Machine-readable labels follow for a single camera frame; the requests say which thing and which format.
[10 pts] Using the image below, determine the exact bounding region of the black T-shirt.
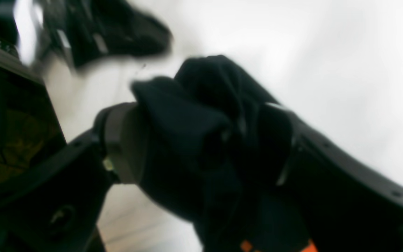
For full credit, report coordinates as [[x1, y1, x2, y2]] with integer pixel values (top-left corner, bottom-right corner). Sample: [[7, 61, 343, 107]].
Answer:
[[132, 55, 317, 252]]

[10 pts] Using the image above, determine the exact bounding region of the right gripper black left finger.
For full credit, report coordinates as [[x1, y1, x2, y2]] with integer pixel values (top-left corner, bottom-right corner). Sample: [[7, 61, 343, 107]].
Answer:
[[0, 103, 150, 252]]

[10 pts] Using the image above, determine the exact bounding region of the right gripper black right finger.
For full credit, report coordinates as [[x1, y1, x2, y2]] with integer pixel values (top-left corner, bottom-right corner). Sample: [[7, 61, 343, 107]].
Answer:
[[258, 103, 403, 252]]

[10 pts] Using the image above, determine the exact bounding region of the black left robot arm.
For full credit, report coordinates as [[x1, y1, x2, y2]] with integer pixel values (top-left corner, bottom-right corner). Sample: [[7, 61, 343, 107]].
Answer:
[[0, 0, 172, 71]]

